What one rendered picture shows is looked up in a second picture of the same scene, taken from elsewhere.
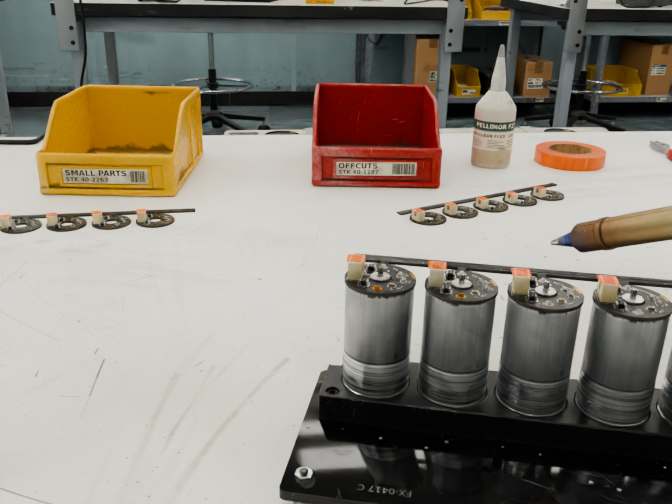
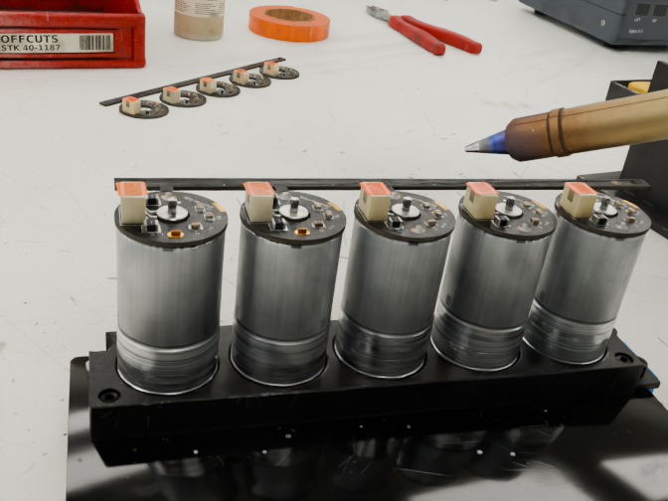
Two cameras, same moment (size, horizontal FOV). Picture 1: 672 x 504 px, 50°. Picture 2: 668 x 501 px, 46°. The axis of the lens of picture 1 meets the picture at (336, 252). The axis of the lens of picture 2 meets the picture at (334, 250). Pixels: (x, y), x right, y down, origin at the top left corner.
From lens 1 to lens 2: 0.08 m
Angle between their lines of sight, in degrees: 26
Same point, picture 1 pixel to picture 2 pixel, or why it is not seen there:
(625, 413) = (502, 355)
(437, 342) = (268, 301)
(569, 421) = (438, 377)
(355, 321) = (142, 288)
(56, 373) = not seen: outside the picture
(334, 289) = (43, 223)
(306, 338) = (22, 305)
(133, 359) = not seen: outside the picture
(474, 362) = (319, 321)
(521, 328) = (383, 266)
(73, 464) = not seen: outside the picture
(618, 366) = (498, 299)
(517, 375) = (375, 329)
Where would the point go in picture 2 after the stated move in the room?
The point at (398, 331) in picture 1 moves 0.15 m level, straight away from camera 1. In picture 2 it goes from (209, 293) to (134, 81)
